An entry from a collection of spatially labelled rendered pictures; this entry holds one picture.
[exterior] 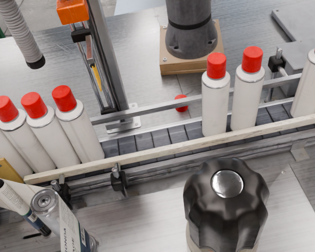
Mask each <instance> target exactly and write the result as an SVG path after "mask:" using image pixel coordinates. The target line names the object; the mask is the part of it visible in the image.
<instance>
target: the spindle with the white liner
mask: <svg viewBox="0 0 315 252"><path fill-rule="evenodd" d="M269 195H270V192H269V188H268V186H267V184H266V182H265V180H264V178H263V177H262V175H261V174H260V173H258V172H255V171H254V170H252V169H250V168H249V166H248V165H247V163H246V161H244V160H242V159H240V158H237V157H231V158H225V159H222V158H216V157H213V158H210V159H208V160H206V161H204V162H202V163H201V164H200V165H199V170H198V172H196V173H194V174H193V175H191V176H190V177H189V178H188V179H187V180H186V183H185V185H184V189H183V204H184V213H185V219H186V220H187V224H186V229H185V236H186V244H187V251H188V252H256V251H257V248H258V245H259V239H260V237H261V234H262V232H263V229H264V226H265V224H266V221H267V218H268V211H267V208H266V204H267V201H268V198H269Z"/></svg>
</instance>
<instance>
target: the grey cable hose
mask: <svg viewBox="0 0 315 252"><path fill-rule="evenodd" d="M0 15H1V16H2V18H3V20H4V22H5V24H6V26H7V27H8V29H9V31H10V33H11V34H12V36H13V38H14V40H15V42H16V44H17V46H18V47H19V49H20V51H21V53H22V55H23V56H24V58H25V62H26V64H27V66H28V67H30V69H33V70H36V69H40V68H42V67H43V66H44V65H45V63H46V59H45V57H44V55H43V53H41V51H40V49H39V47H38V45H37V43H36V41H35V39H34V37H33V35H32V33H31V31H30V29H29V27H28V24H27V22H26V20H25V19H24V16H23V14H22V12H21V11H20V8H19V6H18V4H17V2H16V0H0Z"/></svg>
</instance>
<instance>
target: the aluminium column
mask: <svg viewBox="0 0 315 252"><path fill-rule="evenodd" d="M87 1H88V4H89V7H90V10H91V14H92V17H93V20H94V23H95V27H96V30H97V34H98V37H99V41H100V44H101V48H102V51H103V55H104V59H105V62H106V66H107V70H108V73H109V77H110V81H111V84H112V88H113V91H114V94H115V97H116V99H117V101H118V104H119V106H120V109H121V111H125V110H129V109H130V108H129V104H128V100H127V97H126V93H125V89H124V85H123V82H122V78H121V74H120V71H119V67H118V63H117V59H116V56H115V52H114V48H113V44H112V41H111V37H110V33H109V30H108V26H107V22H106V18H105V15H104V11H103V7H102V4H101V0H87ZM87 22H88V25H90V27H91V30H92V36H93V41H94V44H95V47H96V50H97V54H98V57H99V60H100V63H101V66H102V69H103V72H104V75H105V79H106V82H107V85H108V88H109V91H110V94H111V97H112V100H113V104H114V105H115V106H116V110H117V112H119V108H118V106H117V103H116V101H115V99H114V96H113V94H112V91H111V87H110V84H109V80H108V77H107V73H106V70H105V66H104V62H103V59H102V55H101V52H100V49H99V45H98V42H97V38H96V35H95V31H94V28H93V25H92V21H91V18H90V15H89V20H87ZM98 74H99V72H98ZM99 77H100V75H99ZM100 81H101V78H100ZM101 87H102V90H103V93H104V96H105V99H106V102H107V105H108V106H110V105H109V102H108V99H107V96H106V93H105V90H104V87H103V84H102V81H101ZM130 122H132V118H126V119H123V121H122V120H120V123H121V124H126V123H130Z"/></svg>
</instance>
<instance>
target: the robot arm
mask: <svg viewBox="0 0 315 252"><path fill-rule="evenodd" d="M211 1H212V0H165V2H166V9H167V16H168V25H167V30H166V34H165V46H166V49H167V51H168V52H169V53H170V54H171V55H172V56H174V57H176V58H179V59H184V60H194V59H199V58H202V57H204V56H207V55H208V54H210V53H211V52H212V51H213V50H214V49H215V48H216V46H217V44H218V32H217V30H216V27H215V25H214V22H213V20H212V16H211Z"/></svg>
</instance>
